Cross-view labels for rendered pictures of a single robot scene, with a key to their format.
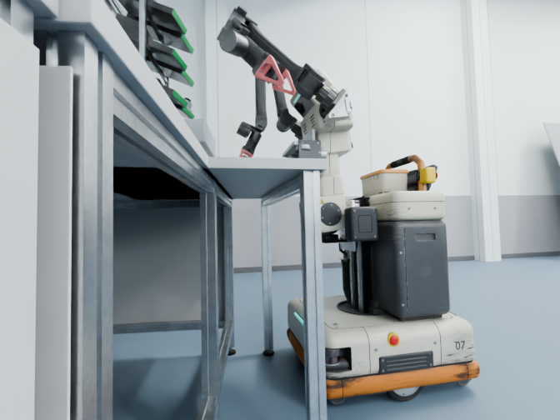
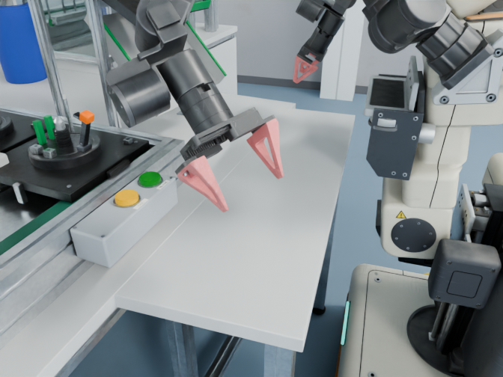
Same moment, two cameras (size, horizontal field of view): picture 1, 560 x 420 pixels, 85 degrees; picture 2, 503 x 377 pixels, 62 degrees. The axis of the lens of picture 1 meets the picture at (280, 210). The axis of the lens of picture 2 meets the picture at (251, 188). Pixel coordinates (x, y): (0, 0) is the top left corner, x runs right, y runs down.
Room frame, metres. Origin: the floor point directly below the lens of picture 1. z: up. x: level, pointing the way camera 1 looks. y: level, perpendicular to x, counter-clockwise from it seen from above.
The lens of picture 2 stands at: (0.42, -0.25, 1.37)
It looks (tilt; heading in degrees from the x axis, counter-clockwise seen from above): 32 degrees down; 28
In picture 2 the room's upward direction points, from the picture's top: straight up
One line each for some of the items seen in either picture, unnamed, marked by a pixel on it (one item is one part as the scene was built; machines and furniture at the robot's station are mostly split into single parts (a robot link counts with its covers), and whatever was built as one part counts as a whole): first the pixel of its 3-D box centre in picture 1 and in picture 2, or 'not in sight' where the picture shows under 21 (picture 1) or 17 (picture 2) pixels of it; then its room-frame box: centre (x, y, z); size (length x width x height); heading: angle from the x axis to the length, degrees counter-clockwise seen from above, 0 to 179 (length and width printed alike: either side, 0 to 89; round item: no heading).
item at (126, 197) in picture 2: not in sight; (126, 199); (0.87, 0.23, 0.96); 0.04 x 0.04 x 0.02
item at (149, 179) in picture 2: not in sight; (150, 180); (0.93, 0.24, 0.96); 0.04 x 0.04 x 0.02
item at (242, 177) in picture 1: (202, 185); (199, 170); (1.18, 0.30, 0.84); 0.90 x 0.70 x 0.03; 11
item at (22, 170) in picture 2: not in sight; (67, 157); (0.93, 0.45, 0.96); 0.24 x 0.24 x 0.02; 5
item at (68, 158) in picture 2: not in sight; (65, 149); (0.93, 0.45, 0.98); 0.14 x 0.14 x 0.02
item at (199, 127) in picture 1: (198, 141); (129, 214); (0.87, 0.23, 0.93); 0.21 x 0.07 x 0.06; 5
